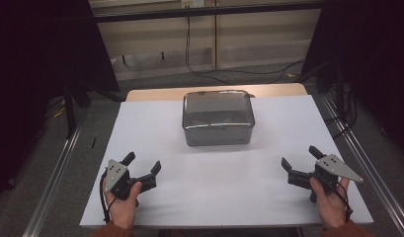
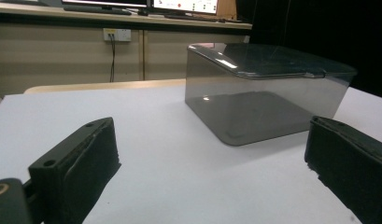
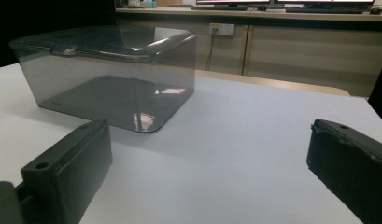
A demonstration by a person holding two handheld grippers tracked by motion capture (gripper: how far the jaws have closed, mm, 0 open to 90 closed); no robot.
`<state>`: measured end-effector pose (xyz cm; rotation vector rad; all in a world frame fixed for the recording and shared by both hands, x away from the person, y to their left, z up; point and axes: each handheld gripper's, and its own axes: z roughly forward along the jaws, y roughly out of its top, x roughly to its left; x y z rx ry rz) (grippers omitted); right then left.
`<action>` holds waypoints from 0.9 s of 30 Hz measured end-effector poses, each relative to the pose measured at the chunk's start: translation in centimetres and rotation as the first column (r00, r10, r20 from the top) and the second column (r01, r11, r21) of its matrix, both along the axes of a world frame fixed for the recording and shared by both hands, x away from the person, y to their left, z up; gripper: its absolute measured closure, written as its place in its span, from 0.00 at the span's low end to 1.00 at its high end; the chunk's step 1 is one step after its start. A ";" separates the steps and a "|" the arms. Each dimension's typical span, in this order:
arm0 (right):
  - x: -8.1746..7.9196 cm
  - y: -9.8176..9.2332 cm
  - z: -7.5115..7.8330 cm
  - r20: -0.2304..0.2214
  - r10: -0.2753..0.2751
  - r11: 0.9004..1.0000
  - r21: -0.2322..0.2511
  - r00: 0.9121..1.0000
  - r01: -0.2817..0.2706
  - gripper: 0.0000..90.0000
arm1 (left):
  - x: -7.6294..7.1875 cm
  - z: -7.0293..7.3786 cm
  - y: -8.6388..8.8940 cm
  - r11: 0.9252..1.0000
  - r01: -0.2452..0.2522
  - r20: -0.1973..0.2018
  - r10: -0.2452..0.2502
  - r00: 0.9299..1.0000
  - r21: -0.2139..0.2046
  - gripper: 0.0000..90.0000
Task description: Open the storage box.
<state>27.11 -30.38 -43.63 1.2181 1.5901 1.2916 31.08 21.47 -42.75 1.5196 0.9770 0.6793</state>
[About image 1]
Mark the black curtain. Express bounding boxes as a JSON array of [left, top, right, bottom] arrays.
[[0, 0, 121, 202], [301, 0, 404, 161]]

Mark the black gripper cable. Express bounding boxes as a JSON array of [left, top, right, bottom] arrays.
[[333, 182, 355, 223], [99, 170, 113, 225]]

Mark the person's right hand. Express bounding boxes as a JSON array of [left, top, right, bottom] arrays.
[[309, 176, 351, 230]]

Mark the long black hanging cable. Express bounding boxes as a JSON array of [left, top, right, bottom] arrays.
[[184, 16, 306, 85]]

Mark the bundle of black floor cables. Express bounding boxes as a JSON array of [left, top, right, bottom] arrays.
[[323, 82, 360, 140]]

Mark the black horizontal bar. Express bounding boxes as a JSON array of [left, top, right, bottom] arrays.
[[94, 2, 324, 24]]

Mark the white board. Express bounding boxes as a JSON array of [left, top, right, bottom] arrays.
[[79, 95, 374, 229]]

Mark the white wall outlet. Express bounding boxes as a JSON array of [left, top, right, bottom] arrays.
[[181, 0, 205, 10]]

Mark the clear grey box lid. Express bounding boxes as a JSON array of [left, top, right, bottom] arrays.
[[182, 89, 256, 130]]

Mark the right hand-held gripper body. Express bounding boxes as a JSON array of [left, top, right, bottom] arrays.
[[286, 153, 364, 203]]

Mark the wooden table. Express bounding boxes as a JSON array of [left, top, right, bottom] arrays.
[[124, 82, 309, 103]]

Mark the metal floor rail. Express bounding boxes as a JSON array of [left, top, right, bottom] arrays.
[[320, 93, 404, 237], [22, 123, 83, 237]]

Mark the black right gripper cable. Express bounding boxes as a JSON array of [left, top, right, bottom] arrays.
[[333, 182, 355, 223]]

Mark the grey plastic storage box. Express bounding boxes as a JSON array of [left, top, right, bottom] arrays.
[[182, 89, 256, 148]]

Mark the person's left hand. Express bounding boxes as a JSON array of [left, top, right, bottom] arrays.
[[104, 179, 143, 230]]

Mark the black metal stand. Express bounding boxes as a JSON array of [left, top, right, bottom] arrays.
[[62, 73, 93, 140]]

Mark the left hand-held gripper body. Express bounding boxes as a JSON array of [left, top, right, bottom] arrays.
[[105, 159, 158, 201]]

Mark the yellow floor object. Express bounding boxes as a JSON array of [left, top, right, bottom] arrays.
[[52, 106, 67, 119]]

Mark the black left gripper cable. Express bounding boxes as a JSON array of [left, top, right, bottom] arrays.
[[99, 170, 113, 225]]

